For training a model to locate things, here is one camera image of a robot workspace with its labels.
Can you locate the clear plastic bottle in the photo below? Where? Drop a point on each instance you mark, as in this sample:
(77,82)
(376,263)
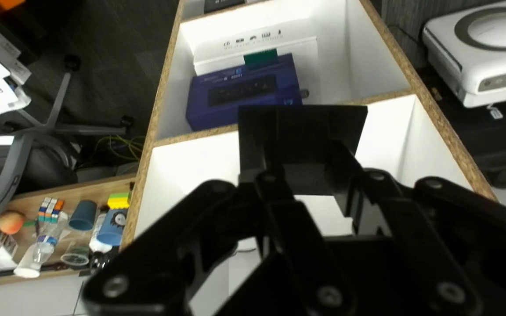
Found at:
(47,238)

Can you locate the white wooden shelf unit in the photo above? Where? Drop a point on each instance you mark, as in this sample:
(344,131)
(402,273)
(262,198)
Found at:
(402,138)

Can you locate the black angular block object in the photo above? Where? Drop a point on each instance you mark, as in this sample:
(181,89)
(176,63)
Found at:
(311,145)

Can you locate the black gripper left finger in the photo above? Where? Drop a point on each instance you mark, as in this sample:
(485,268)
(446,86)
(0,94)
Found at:
(165,266)

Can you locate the blue electronic device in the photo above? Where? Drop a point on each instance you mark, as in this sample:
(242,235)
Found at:
(214,100)

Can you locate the orange ball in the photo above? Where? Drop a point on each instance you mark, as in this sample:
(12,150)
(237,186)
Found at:
(11,222)

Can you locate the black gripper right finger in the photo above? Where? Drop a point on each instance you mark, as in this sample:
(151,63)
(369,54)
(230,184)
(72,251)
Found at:
(451,242)

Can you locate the yellow small item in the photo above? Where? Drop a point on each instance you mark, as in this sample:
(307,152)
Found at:
(118,201)

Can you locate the grey office chair base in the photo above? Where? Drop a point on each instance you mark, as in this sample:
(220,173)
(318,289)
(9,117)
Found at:
(40,156)

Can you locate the teal cup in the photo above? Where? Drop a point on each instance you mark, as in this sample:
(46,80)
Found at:
(83,217)

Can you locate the white round appliance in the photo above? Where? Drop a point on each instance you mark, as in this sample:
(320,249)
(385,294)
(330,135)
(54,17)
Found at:
(467,50)

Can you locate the white box with ports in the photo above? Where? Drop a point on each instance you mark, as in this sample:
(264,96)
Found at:
(290,38)

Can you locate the blue white tube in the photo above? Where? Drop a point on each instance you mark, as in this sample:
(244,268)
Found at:
(107,231)

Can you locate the green small block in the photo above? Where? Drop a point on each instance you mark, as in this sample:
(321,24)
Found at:
(255,61)

